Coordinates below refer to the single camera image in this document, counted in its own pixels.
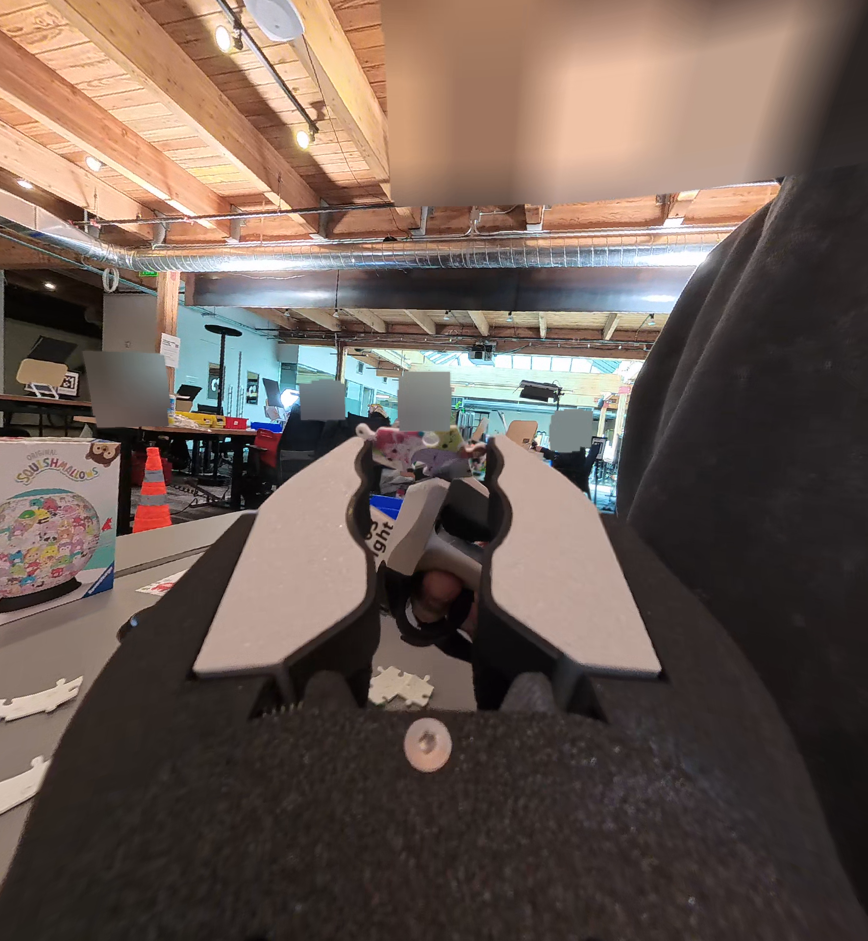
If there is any colourful puzzle box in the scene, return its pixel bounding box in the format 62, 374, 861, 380
0, 436, 122, 639

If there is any beige tag board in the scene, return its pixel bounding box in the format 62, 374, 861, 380
15, 356, 83, 401

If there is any person's right hand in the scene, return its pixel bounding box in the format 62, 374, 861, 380
412, 570, 473, 620

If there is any joined white puzzle piece pair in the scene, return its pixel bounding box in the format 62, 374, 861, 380
369, 665, 435, 708

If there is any black track light rail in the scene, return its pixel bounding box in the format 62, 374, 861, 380
217, 0, 321, 151

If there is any joined white puzzle strip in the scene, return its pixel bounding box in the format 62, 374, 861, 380
0, 676, 84, 727
0, 757, 51, 832

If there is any wooden work table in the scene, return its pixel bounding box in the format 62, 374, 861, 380
74, 412, 258, 508

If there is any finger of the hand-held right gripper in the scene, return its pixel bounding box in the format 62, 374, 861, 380
386, 478, 451, 576
441, 478, 491, 545

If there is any red chair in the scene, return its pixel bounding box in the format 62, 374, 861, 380
246, 430, 284, 486

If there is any orange traffic cone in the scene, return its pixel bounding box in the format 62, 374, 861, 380
132, 447, 174, 534

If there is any round ceiling speaker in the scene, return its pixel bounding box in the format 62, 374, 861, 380
246, 0, 306, 43

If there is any black round standing table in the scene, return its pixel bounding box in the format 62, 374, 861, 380
204, 323, 244, 416

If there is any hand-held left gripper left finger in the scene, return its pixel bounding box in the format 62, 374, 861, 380
193, 440, 381, 708

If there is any wooden post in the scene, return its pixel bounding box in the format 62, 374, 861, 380
156, 272, 182, 383

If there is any instruction leaflet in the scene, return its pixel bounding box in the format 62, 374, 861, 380
136, 568, 194, 598

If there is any silver ventilation duct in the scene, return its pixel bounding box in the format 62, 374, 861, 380
81, 228, 736, 274

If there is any person's dark clothing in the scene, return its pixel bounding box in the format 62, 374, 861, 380
616, 0, 868, 941

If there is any colourful puzzle piece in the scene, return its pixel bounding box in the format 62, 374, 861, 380
356, 422, 488, 479

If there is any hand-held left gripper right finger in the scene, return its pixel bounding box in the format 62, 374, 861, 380
476, 434, 663, 712

